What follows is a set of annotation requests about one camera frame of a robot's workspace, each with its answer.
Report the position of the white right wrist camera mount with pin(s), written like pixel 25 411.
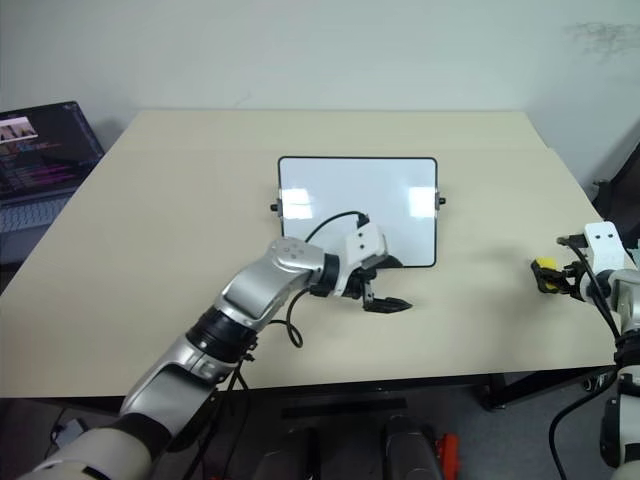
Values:
pixel 605 250

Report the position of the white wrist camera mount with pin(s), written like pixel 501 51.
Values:
pixel 605 250
pixel 367 245

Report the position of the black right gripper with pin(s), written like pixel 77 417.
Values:
pixel 584 280

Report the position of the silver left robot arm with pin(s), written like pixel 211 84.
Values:
pixel 260 285

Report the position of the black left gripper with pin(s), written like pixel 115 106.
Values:
pixel 357 285

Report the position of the yellow eraser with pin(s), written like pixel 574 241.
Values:
pixel 547 262

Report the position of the black table frame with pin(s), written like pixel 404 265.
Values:
pixel 400 387

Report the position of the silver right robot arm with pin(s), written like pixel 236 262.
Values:
pixel 627 300

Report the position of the grey rounded shape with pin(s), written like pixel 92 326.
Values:
pixel 410 450

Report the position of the open laptop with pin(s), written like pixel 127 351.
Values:
pixel 40 150

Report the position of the grey power adapter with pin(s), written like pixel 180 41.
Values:
pixel 70 431

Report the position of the black-framed whiteboard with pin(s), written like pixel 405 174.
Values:
pixel 350 185

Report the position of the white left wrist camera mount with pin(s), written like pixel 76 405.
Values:
pixel 367 245

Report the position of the orange plastic part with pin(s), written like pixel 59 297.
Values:
pixel 447 452

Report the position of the black chair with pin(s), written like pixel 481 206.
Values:
pixel 622 185

